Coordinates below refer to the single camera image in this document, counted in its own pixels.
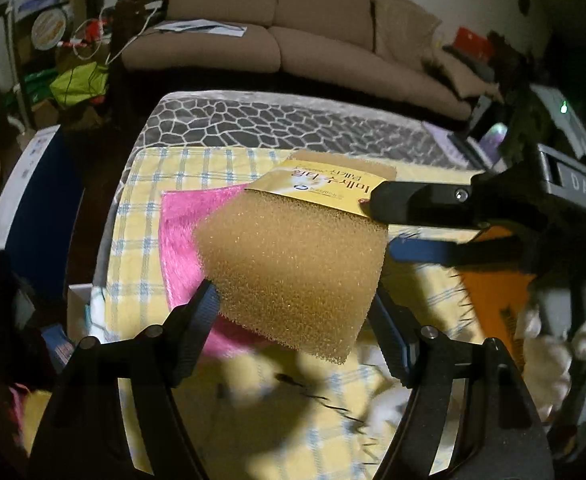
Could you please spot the purple cup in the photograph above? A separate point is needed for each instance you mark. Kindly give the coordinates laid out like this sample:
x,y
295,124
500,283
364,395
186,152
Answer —
x,y
495,145

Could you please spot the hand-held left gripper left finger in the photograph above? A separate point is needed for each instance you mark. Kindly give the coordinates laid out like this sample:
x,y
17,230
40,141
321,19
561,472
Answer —
x,y
198,325

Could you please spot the red packet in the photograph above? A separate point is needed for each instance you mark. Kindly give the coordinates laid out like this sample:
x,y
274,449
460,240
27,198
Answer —
x,y
470,45

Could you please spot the blue and white box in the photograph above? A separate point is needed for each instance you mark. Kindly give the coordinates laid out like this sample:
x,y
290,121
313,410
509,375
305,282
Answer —
x,y
48,210

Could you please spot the pink cloth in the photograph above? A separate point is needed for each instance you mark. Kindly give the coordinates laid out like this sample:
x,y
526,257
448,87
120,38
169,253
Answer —
x,y
183,230

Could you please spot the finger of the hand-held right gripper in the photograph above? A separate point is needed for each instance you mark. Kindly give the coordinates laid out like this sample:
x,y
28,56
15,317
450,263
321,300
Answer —
x,y
423,200
418,250

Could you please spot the yellow checked tablecloth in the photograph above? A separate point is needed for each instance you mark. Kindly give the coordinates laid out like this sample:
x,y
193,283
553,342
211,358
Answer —
x,y
138,270

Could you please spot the brown sofa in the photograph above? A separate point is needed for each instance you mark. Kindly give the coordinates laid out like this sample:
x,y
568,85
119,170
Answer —
x,y
323,5

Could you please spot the round printed tin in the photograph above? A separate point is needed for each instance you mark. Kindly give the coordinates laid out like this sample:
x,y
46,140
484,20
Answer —
x,y
49,29

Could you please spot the brown sofa pillow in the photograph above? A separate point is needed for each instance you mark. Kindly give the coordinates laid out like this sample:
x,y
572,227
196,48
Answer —
x,y
405,25

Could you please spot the papers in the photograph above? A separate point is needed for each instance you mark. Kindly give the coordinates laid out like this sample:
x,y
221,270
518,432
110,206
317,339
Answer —
x,y
198,27

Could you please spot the orange cardboard box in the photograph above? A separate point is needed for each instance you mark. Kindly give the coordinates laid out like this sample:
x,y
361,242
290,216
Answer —
x,y
493,290

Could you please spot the yellow-brown sponge with label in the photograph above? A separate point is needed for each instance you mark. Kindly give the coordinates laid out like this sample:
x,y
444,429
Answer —
x,y
293,270

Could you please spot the person's right hand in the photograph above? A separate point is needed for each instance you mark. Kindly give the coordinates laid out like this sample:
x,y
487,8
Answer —
x,y
548,365

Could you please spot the grey pebble pattern desktop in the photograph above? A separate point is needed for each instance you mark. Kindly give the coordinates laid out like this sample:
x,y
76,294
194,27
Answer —
x,y
273,120

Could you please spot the green bag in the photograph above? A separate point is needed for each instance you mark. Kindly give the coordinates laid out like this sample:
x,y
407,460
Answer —
x,y
80,85

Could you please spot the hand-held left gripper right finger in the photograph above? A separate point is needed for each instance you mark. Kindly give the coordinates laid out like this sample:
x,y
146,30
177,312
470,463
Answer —
x,y
398,345

